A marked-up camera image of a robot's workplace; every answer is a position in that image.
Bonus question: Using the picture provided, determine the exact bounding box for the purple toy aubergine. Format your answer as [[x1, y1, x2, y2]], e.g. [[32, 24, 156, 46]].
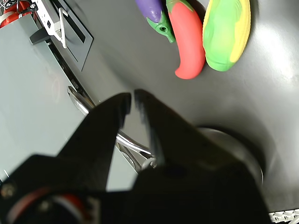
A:
[[135, 0, 176, 44]]

